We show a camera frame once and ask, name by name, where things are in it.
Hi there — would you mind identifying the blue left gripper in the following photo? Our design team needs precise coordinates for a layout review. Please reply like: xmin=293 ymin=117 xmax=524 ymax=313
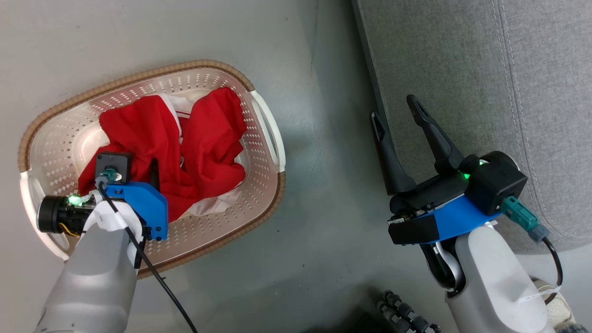
xmin=104 ymin=159 xmax=169 ymax=242

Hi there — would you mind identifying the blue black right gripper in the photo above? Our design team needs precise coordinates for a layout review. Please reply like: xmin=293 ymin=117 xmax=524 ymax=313
xmin=370 ymin=94 xmax=503 ymax=246

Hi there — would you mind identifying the red and white garment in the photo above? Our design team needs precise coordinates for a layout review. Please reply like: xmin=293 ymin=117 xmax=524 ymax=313
xmin=78 ymin=87 xmax=248 ymax=222

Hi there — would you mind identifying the white perforated laundry basket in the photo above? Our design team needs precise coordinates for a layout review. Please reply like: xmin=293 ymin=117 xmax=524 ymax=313
xmin=18 ymin=59 xmax=286 ymax=279

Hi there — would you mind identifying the grey fabric sofa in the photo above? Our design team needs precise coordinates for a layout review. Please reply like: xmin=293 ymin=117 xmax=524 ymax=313
xmin=351 ymin=0 xmax=592 ymax=255

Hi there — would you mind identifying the white paper label tag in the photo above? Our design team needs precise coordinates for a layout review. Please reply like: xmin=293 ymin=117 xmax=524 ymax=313
xmin=516 ymin=286 xmax=562 ymax=304

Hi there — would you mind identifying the white sneaker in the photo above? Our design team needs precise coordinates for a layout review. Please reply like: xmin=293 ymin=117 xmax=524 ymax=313
xmin=531 ymin=277 xmax=577 ymax=332

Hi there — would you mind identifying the teal left camera connector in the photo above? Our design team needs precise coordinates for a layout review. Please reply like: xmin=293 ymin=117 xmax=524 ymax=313
xmin=95 ymin=168 xmax=122 ymax=186

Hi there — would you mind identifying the teal camera connector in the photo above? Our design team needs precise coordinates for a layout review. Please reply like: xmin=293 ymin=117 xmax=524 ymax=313
xmin=95 ymin=168 xmax=122 ymax=186
xmin=501 ymin=196 xmax=551 ymax=243

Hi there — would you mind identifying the black left camera cable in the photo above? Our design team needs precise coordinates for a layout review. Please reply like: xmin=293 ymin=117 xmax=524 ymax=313
xmin=95 ymin=181 xmax=198 ymax=333

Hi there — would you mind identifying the black camera cable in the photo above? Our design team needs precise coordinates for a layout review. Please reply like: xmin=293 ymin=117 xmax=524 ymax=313
xmin=540 ymin=236 xmax=564 ymax=305
xmin=95 ymin=181 xmax=198 ymax=333

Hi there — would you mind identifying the teal right camera connector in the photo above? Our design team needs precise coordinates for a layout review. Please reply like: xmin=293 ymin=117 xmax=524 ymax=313
xmin=501 ymin=196 xmax=551 ymax=243

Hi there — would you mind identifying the black corrugated cable conduit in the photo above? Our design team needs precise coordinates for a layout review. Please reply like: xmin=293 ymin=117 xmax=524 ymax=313
xmin=376 ymin=290 xmax=441 ymax=333

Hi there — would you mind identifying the black right camera cable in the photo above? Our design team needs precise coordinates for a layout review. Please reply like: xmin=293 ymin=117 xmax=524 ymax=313
xmin=540 ymin=236 xmax=564 ymax=305

